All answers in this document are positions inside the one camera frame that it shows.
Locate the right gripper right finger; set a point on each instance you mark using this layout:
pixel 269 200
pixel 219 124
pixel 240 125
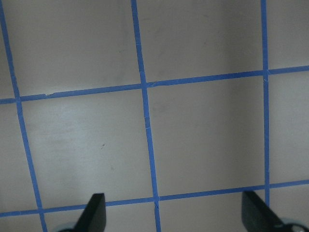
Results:
pixel 256 216

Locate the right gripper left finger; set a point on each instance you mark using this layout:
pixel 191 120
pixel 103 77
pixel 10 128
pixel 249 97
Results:
pixel 92 219

